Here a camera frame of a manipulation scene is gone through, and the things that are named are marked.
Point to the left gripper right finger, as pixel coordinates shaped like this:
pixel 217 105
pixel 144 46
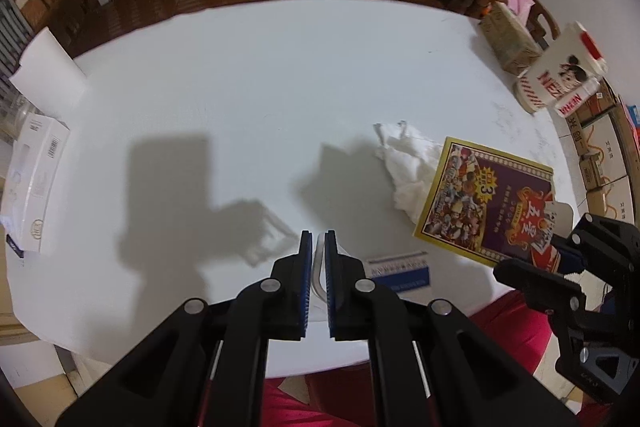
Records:
pixel 359 308

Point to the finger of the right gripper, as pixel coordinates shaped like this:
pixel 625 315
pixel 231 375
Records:
pixel 545 292
pixel 588 247

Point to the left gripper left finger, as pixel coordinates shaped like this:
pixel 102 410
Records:
pixel 277 307

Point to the blue white medicine box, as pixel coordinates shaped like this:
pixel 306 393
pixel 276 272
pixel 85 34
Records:
pixel 402 273

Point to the yellow purple snack box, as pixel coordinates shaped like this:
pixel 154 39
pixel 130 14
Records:
pixel 488 205

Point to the white tissue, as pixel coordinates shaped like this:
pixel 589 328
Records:
pixel 411 161

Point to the cardboard boxes stack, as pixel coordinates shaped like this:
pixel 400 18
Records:
pixel 607 149

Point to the white red carton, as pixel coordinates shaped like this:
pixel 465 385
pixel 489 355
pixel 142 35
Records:
pixel 569 103

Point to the white red cartoon cup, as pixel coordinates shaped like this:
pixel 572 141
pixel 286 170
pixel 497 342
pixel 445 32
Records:
pixel 570 60

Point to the brown tissue box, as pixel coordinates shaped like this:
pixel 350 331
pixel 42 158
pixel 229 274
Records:
pixel 514 47

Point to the long white carton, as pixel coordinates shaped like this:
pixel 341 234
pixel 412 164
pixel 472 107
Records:
pixel 35 158

